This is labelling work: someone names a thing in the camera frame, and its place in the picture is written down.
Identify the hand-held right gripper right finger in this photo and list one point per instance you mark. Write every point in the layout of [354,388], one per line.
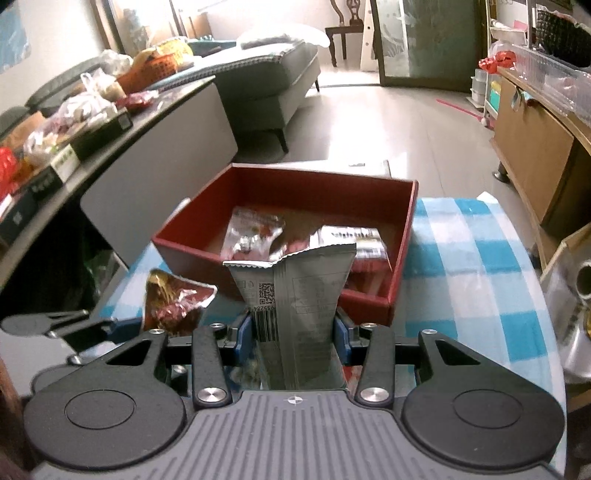
[342,334]

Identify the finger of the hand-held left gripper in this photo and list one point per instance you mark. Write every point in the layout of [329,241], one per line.
[32,323]
[124,327]

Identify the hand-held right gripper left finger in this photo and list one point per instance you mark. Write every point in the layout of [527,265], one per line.
[245,334]

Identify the silver-backed snack packet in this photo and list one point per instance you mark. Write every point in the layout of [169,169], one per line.
[300,314]

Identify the gold and red foil packet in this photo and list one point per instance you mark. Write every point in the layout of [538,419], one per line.
[171,300]

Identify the red cardboard box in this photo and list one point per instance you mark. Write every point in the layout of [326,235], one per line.
[194,258]

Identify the green plastic bag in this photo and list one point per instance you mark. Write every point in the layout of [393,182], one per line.
[97,281]

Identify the clear snack packet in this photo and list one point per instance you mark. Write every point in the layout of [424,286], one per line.
[251,230]

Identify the black box white label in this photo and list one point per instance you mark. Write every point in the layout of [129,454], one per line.
[16,214]
[51,173]
[99,136]

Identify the blue checked tablecloth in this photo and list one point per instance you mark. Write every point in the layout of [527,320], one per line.
[461,277]

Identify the red plastic bag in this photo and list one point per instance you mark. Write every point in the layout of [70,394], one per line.
[7,168]

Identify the dark coffee table grey panels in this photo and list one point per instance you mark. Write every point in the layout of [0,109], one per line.
[157,157]

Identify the red foil bag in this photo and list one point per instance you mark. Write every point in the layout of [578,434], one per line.
[138,101]

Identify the white plastic bag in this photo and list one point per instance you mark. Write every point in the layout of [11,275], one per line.
[85,101]

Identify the dark green sofa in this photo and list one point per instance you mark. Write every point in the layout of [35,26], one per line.
[51,87]

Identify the grey sofa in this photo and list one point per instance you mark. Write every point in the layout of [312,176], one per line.
[268,87]

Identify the pink stick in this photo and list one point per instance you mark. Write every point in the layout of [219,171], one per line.
[461,110]

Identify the orange basket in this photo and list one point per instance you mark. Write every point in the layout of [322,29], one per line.
[152,69]

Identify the wooden cabinet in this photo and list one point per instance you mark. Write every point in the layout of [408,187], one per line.
[531,147]

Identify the plastic drawer unit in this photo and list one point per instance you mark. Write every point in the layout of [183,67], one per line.
[485,92]

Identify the white perforated board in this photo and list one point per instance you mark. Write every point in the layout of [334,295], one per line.
[367,41]

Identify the dark wooden chair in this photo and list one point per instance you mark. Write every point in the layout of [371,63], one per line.
[344,32]

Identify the white cushion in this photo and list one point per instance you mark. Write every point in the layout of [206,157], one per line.
[286,34]

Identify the glass door panel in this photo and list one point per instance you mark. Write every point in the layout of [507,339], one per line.
[429,41]

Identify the clear plastic tray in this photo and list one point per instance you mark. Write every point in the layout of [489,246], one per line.
[549,76]

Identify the dark wicker basket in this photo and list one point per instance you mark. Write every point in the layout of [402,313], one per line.
[563,37]

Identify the wall poster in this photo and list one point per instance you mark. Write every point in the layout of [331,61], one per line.
[14,32]

